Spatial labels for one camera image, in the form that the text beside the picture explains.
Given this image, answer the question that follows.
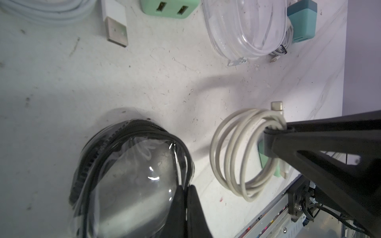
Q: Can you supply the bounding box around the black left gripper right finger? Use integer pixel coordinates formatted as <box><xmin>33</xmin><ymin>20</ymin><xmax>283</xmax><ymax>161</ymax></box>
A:
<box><xmin>186</xmin><ymin>185</ymin><xmax>212</xmax><ymax>238</ymax></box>

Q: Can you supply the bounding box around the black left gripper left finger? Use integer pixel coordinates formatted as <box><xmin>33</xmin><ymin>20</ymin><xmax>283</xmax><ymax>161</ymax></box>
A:
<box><xmin>159</xmin><ymin>185</ymin><xmax>187</xmax><ymax>238</ymax></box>

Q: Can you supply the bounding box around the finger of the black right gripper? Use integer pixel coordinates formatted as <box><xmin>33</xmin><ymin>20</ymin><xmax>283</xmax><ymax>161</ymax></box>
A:
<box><xmin>264</xmin><ymin>111</ymin><xmax>381</xmax><ymax>237</ymax></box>

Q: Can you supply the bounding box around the clear pouch with black zipper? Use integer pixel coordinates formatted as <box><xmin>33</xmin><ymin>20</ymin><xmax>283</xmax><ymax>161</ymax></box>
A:
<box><xmin>68</xmin><ymin>119</ymin><xmax>194</xmax><ymax>238</ymax></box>

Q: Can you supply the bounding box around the light green usb charger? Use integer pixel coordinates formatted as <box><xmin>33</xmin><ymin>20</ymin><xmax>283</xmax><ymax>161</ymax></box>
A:
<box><xmin>258</xmin><ymin>140</ymin><xmax>281</xmax><ymax>178</ymax></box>

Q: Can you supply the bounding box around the clear empty plastic pouch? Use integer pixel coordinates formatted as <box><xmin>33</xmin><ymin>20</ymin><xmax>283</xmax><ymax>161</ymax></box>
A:
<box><xmin>202</xmin><ymin>0</ymin><xmax>287</xmax><ymax>66</ymax></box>

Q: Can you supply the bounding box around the mint green dual usb charger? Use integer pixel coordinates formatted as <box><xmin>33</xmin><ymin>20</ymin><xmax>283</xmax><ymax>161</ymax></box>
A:
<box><xmin>140</xmin><ymin>0</ymin><xmax>200</xmax><ymax>19</ymax></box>

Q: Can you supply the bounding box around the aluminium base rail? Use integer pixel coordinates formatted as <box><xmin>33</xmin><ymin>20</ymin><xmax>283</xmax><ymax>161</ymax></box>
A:
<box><xmin>235</xmin><ymin>174</ymin><xmax>343</xmax><ymax>238</ymax></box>

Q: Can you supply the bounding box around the teal wall charger plug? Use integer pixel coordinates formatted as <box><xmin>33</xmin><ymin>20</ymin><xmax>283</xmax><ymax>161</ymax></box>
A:
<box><xmin>287</xmin><ymin>0</ymin><xmax>318</xmax><ymax>43</ymax></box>

